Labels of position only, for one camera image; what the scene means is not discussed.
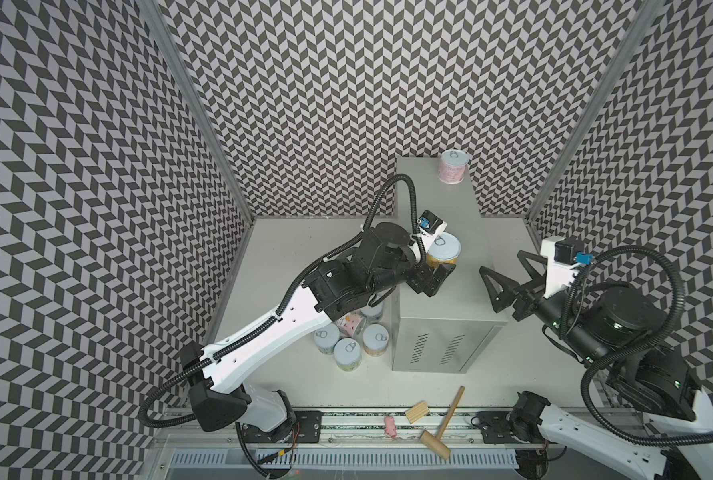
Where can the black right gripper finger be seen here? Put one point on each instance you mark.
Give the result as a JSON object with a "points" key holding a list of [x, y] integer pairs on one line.
{"points": [[535, 265], [502, 290]]}

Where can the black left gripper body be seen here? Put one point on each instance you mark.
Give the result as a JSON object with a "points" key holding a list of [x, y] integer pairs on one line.
{"points": [[418, 276]]}

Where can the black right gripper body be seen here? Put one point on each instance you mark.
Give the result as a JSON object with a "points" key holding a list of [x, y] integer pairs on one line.
{"points": [[526, 298]]}

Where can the yellow labelled can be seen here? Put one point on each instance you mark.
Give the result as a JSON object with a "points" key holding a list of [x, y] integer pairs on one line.
{"points": [[446, 249]]}

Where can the pink labelled can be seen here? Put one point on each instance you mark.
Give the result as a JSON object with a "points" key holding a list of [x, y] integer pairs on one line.
{"points": [[453, 166]]}

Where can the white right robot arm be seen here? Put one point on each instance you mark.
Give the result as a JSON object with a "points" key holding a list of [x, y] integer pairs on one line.
{"points": [[611, 328]]}

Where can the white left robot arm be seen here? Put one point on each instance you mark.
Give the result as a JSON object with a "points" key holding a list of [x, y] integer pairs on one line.
{"points": [[384, 257]]}

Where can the white metal cabinet counter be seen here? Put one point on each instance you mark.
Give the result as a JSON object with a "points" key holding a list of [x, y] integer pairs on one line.
{"points": [[448, 332]]}

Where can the orange labelled can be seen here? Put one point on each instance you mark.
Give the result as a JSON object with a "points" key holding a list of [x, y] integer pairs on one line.
{"points": [[376, 340]]}

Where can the pink can lying sideways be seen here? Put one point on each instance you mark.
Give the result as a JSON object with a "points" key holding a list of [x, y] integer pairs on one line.
{"points": [[351, 325]]}

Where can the green labelled front can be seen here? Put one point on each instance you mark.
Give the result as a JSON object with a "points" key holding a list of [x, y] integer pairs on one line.
{"points": [[348, 354]]}

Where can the small wooden block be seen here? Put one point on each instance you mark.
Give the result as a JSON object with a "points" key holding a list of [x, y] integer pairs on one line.
{"points": [[417, 412]]}

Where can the wooden mallet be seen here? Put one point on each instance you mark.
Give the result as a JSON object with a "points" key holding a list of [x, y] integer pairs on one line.
{"points": [[434, 442]]}

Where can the pink eraser block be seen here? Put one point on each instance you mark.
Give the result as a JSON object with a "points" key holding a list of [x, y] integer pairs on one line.
{"points": [[390, 427]]}

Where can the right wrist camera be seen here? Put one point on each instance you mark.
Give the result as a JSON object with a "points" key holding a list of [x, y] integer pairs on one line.
{"points": [[565, 257]]}

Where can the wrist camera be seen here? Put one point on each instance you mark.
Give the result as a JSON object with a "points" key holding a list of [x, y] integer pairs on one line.
{"points": [[565, 257], [430, 227]]}

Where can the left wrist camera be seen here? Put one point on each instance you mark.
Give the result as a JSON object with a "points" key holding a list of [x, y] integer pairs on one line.
{"points": [[430, 227]]}

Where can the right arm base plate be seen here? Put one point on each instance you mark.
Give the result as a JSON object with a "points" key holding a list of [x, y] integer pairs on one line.
{"points": [[494, 427]]}

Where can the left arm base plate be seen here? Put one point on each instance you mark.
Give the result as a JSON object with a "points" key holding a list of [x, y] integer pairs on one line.
{"points": [[304, 427]]}

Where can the aluminium front rail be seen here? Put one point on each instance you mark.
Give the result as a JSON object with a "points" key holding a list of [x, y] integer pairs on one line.
{"points": [[364, 427]]}

